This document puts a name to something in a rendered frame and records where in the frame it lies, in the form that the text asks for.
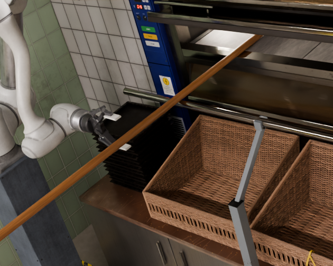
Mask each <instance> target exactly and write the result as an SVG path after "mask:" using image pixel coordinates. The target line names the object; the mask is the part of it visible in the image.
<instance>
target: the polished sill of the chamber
mask: <svg viewBox="0 0 333 266"><path fill-rule="evenodd" d="M233 50H234V49H228V48H223V47H216V46H208V45H201V44H194V43H189V44H188V45H186V46H185V47H183V48H182V53H183V56H187V57H191V58H197V59H204V60H210V61H217V62H219V61H220V60H221V59H223V58H224V57H225V56H227V55H228V54H229V53H230V52H232V51H233ZM229 63H230V64H236V65H243V66H247V67H253V68H260V69H266V70H273V71H279V72H286V73H292V74H299V75H305V76H309V77H316V78H322V79H329V80H333V63H329V62H321V61H314V60H306V59H299V58H292V57H287V56H280V55H273V54H265V53H257V52H250V51H244V52H242V53H241V54H240V55H239V56H237V57H236V58H234V59H233V60H232V61H230V62H229Z"/></svg>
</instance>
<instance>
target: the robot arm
mask: <svg viewBox="0 0 333 266"><path fill-rule="evenodd" d="M27 1H28V0H0V65H1V79H0V174H1V173H3V172H4V170H6V169H7V168H9V167H10V166H11V165H13V164H14V163H15V162H17V161H18V160H19V159H21V158H22V157H24V156H25V155H27V156H28V157H30V158H33V159H34V158H40V157H43V156H45V155H46V154H48V153H49V152H51V151H52V150H53V149H55V148H56V146H58V145H59V144H60V143H61V142H62V140H63V139H64V138H66V137H67V136H68V135H69V134H71V133H73V132H75V131H80V132H84V133H87V132H89V133H92V134H93V133H96V134H98V135H99V138H98V140H99V141H101V142H103V143H104V144H105V145H106V146H110V145H111V144H112V143H114V142H115V141H116V140H115V139H114V138H113V137H112V136H111V135H110V134H109V133H108V130H107V129H106V128H105V126H104V123H103V119H104V118H107V119H111V120H115V121H116V120H118V119H119V118H120V117H121V116H120V115H117V114H114V113H112V112H111V111H108V110H106V109H105V108H106V107H105V105H103V106H101V107H99V108H97V109H92V110H91V111H87V110H85V109H81V108H80V107H79V106H76V105H74V104H69V103H59V104H56V105H55V106H53V107H52V109H51V111H50V118H49V119H48V120H46V119H45V118H42V117H39V116H37V115H36V114H35V113H34V111H33V109H34V107H35V104H36V94H35V91H34V89H33V88H32V87H31V60H30V53H29V48H28V45H27V43H26V40H25V38H24V36H23V11H24V9H25V8H26V6H27ZM100 111H102V113H101V114H100V116H97V115H96V113H98V112H100ZM22 123H23V124H24V134H25V138H24V139H23V141H22V145H21V147H18V146H17V144H16V143H15V141H14V138H13V137H14V135H15V132H16V129H17V127H19V126H20V125H21V124H22ZM104 131H105V133H104V134H102V133H103V132H104Z"/></svg>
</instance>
